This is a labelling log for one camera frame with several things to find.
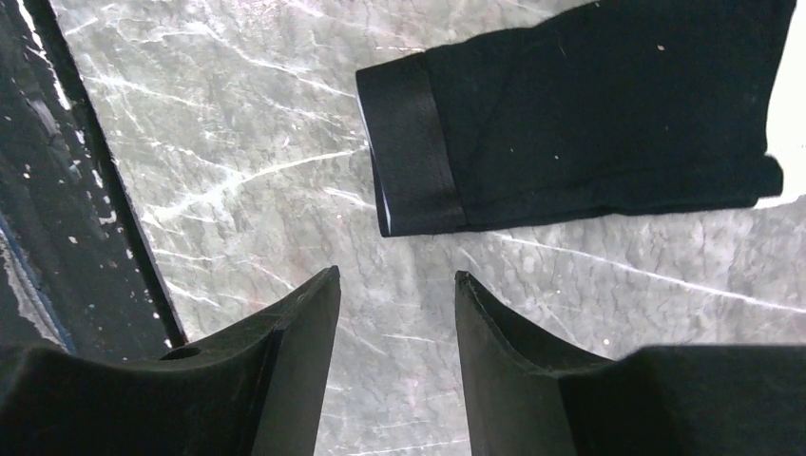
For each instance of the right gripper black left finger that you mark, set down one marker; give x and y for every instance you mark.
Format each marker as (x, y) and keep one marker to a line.
(253, 388)

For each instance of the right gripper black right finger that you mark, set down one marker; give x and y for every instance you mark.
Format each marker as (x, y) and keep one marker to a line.
(529, 392)

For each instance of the black white underwear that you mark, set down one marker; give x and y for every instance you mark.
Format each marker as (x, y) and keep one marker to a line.
(614, 107)

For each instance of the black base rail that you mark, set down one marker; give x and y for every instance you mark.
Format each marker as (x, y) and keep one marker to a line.
(77, 274)

